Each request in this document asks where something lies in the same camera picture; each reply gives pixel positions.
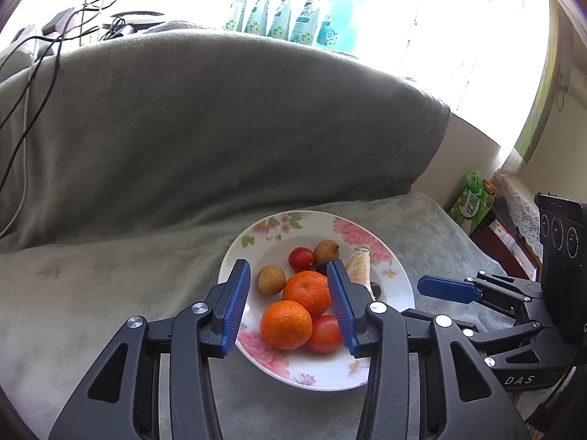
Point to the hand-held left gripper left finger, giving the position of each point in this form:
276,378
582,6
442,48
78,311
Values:
234,311

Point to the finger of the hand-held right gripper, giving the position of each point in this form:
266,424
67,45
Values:
445,288
504,341

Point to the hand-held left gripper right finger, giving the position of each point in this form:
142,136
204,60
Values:
341,311

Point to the tangerine with green stem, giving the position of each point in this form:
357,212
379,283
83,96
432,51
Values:
307,291

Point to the brown longan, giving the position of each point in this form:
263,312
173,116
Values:
270,279
326,252

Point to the round tangerine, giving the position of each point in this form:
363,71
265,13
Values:
285,325

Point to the red cherry tomato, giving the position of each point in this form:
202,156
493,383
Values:
301,259

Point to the white floral plate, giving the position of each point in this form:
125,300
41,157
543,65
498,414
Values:
284,238

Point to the peeled pomelo segment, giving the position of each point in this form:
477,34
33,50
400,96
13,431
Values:
358,268

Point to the red box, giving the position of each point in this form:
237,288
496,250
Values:
500,243

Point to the white lace cloth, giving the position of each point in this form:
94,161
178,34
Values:
520,211

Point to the green snack packet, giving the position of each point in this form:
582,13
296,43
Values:
470,201

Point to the brown glass jar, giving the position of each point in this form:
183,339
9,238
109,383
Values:
489,195

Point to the light grey blanket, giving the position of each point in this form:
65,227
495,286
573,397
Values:
114,293

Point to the green patterned board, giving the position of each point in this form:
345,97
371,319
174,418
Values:
539,110

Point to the dark grey cushion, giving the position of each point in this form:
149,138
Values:
229,123

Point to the window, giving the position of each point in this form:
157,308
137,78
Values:
435,32

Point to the turquoise detergent bottle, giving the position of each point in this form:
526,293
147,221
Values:
344,20

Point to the floral detergent refill bag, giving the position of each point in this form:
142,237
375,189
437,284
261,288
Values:
236,13
303,20
257,16
279,18

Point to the black device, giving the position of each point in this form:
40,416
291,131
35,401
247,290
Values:
59,20

